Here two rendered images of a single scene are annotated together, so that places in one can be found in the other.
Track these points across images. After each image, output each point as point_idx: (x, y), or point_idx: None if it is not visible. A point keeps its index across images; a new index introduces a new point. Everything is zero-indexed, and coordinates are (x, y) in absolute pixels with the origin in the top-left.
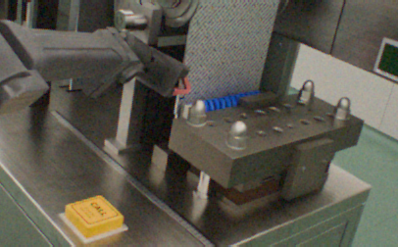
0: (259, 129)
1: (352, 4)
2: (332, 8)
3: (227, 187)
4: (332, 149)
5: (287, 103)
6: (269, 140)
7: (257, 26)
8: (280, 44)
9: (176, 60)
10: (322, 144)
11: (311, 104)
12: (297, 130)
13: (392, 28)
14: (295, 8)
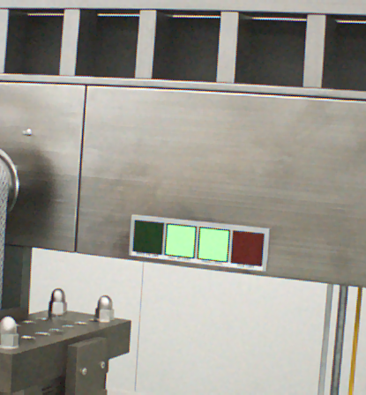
0: (24, 335)
1: (88, 187)
2: (67, 197)
3: (11, 391)
4: (106, 354)
5: (40, 317)
6: (40, 340)
7: None
8: (12, 257)
9: None
10: (95, 341)
11: (66, 316)
12: (64, 332)
13: (138, 203)
14: (22, 207)
